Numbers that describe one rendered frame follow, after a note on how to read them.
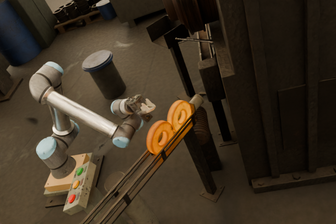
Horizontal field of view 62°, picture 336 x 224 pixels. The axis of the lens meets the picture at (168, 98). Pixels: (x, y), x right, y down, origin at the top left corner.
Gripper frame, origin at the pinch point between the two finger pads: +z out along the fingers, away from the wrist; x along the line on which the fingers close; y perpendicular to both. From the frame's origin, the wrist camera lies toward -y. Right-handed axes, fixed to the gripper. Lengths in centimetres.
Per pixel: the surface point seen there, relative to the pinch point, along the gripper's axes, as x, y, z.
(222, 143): 37, -69, -17
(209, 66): 28.0, 1.9, 21.3
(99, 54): 65, 15, -138
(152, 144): -21.5, -1.2, 18.2
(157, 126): -14.7, 2.8, 18.9
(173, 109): -2.4, 1.0, 17.8
